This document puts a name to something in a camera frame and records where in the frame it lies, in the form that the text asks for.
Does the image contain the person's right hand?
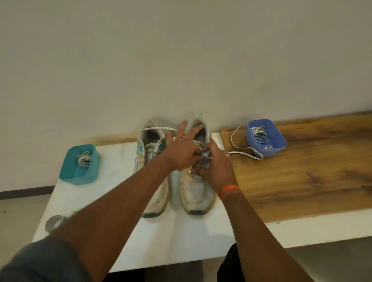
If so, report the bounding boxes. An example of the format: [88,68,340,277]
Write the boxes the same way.
[191,136,239,194]

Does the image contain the person's left hand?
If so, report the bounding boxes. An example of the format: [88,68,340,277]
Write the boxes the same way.
[161,119,204,172]

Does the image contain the worn white sneaker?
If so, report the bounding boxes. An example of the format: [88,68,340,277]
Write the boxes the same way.
[133,118,170,218]
[179,115,218,216]

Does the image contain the person's right forearm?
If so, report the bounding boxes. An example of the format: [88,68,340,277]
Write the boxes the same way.
[219,190,314,282]

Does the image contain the person's left forearm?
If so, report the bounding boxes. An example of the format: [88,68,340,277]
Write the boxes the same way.
[48,158,175,282]

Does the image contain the orange thread wristband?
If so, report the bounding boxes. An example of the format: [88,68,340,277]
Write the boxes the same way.
[217,184,241,199]

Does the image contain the blue plastic container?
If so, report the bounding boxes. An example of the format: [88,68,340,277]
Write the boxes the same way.
[245,119,287,158]

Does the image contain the black trousers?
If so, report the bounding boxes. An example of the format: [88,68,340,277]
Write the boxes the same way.
[103,243,250,282]

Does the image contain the teal plastic container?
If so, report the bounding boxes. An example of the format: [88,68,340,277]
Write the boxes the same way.
[59,144,102,186]

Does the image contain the grey tape roll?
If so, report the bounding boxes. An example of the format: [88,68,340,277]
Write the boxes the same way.
[45,215,69,234]

